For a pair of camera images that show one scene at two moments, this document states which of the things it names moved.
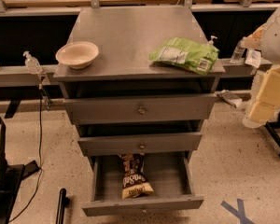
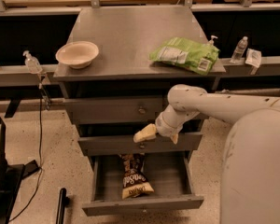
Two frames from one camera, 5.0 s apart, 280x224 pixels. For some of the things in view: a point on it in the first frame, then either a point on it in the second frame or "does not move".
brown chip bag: [134, 183] does not move
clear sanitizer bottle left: [32, 63] does not move
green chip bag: [186, 52] does not move
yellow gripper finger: [273, 90] -> [169, 123]
